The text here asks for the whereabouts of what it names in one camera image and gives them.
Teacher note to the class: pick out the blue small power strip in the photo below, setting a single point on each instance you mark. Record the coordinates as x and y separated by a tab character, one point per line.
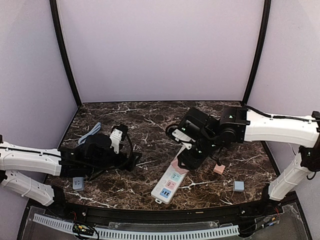
78	184

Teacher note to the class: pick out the white slotted cable duct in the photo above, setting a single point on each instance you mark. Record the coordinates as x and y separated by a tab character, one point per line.
135	231

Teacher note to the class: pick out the left black frame post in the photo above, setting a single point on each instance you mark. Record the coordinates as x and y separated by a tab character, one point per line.
63	52

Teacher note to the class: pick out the small pink cube adapter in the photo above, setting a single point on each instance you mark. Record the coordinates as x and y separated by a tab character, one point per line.
219	169

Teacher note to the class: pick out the black front table rail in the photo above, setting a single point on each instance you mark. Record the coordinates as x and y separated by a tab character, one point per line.
224	214

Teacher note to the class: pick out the small blue cube adapter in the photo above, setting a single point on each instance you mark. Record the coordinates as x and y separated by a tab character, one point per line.
238	186

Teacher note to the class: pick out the right black frame post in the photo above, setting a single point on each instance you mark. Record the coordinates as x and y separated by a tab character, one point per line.
258	51

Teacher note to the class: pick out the small circuit board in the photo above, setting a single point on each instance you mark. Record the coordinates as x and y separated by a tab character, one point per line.
82	230

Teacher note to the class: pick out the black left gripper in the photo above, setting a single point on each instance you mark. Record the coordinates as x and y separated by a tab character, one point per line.
127	161

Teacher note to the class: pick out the black frame post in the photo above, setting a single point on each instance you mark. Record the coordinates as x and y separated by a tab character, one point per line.
258	51
63	52

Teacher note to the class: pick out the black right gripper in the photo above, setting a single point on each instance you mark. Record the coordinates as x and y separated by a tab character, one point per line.
188	162

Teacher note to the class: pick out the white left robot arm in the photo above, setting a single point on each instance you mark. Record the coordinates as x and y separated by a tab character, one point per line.
56	162

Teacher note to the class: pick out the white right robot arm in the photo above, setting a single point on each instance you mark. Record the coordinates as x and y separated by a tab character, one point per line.
203	134

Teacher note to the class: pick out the white multicolour power strip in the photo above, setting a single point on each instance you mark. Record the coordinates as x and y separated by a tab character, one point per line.
170	181

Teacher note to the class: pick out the large pink cube adapter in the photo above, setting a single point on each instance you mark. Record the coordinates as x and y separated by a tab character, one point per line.
176	167

